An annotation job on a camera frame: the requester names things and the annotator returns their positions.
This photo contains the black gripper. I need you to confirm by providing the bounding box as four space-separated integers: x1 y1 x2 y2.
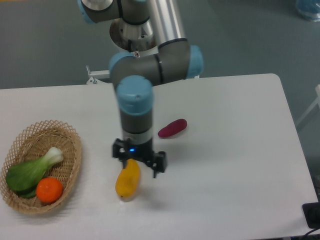
112 138 167 178

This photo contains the orange fruit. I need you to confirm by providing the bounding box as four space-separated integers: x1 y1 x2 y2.
35 177 63 204

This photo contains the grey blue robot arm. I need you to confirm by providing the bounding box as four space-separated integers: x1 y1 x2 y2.
78 0 204 174

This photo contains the woven wicker basket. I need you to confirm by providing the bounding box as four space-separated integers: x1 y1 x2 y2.
0 120 82 215

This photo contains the yellow mango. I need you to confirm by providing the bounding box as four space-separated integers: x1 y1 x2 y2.
115 158 141 200

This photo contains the purple sweet potato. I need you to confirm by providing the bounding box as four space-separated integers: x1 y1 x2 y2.
157 118 188 139

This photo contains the green bok choy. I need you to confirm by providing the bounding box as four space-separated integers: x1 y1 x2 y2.
5 147 64 199

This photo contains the black device at edge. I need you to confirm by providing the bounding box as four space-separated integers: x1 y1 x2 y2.
302 202 320 229

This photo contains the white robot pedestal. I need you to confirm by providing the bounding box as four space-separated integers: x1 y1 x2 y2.
85 18 201 85

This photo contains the white frame at right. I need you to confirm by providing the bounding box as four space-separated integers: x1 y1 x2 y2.
295 84 320 131

